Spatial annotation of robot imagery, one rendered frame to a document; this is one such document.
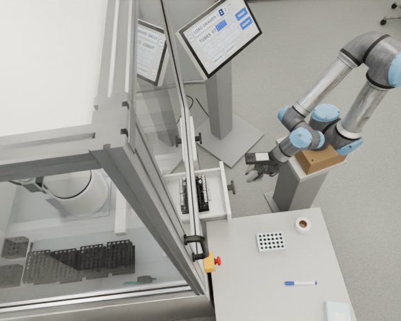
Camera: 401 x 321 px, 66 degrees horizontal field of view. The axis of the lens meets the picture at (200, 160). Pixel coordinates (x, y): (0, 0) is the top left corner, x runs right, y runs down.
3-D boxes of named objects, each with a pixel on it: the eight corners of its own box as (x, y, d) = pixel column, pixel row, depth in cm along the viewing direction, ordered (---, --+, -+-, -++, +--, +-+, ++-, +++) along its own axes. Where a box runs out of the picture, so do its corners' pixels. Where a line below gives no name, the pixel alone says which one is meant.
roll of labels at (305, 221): (302, 236, 147) (304, 234, 144) (291, 226, 151) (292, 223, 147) (312, 227, 149) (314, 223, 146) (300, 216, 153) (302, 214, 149)
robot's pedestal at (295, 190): (298, 181, 246) (320, 121, 181) (317, 214, 230) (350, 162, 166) (263, 194, 243) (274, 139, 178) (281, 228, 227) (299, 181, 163)
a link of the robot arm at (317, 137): (312, 120, 131) (296, 121, 124) (330, 139, 125) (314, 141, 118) (301, 134, 136) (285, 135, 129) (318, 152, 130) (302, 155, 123)
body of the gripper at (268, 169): (271, 178, 136) (290, 165, 127) (256, 175, 132) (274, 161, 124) (268, 164, 140) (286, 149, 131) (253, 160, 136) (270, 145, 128)
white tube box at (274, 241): (281, 233, 149) (282, 230, 146) (285, 251, 145) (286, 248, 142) (256, 235, 150) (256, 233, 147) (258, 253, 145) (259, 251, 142)
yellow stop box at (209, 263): (215, 255, 139) (214, 250, 133) (217, 271, 135) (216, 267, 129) (204, 256, 139) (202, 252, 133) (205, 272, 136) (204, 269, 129)
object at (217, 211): (220, 172, 162) (219, 167, 157) (227, 218, 148) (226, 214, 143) (145, 182, 163) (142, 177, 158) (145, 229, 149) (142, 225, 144)
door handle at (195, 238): (209, 251, 89) (204, 230, 73) (210, 260, 87) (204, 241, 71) (192, 253, 89) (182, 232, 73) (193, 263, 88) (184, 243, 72)
